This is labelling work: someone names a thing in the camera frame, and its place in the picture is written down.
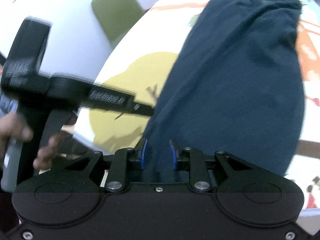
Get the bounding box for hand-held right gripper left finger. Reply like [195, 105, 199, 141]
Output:
[65, 139, 149, 193]

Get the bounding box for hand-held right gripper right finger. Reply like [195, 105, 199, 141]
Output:
[169, 140, 253, 193]

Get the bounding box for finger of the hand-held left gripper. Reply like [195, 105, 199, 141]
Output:
[129, 99, 155, 117]

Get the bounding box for dark blue jeans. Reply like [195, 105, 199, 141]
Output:
[139, 0, 307, 183]

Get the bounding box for person's left hand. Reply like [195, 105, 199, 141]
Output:
[0, 112, 60, 171]

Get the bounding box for cartoon print play mat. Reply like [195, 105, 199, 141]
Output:
[74, 0, 320, 218]

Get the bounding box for green chair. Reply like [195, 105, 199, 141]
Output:
[91, 0, 147, 47]

